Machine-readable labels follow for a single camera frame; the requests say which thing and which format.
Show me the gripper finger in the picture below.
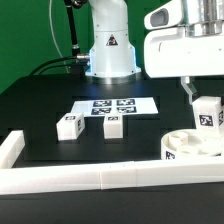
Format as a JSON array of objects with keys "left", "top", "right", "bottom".
[{"left": 181, "top": 76, "right": 197, "bottom": 104}]

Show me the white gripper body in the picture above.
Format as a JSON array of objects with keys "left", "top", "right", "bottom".
[{"left": 144, "top": 0, "right": 224, "bottom": 78}]

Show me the white round stool seat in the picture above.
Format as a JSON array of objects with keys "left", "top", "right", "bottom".
[{"left": 161, "top": 129, "right": 224, "bottom": 160}]

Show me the white marker tag sheet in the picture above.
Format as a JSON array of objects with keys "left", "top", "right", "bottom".
[{"left": 71, "top": 97, "right": 158, "bottom": 117}]

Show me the white U-shaped fence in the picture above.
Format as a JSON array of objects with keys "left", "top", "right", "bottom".
[{"left": 0, "top": 130, "right": 224, "bottom": 195}]

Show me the black cable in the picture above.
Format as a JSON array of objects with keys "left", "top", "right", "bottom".
[
  {"left": 28, "top": 55, "right": 90, "bottom": 76},
  {"left": 38, "top": 62, "right": 88, "bottom": 76}
]

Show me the white cable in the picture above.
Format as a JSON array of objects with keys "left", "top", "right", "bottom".
[{"left": 48, "top": 0, "right": 71, "bottom": 74}]

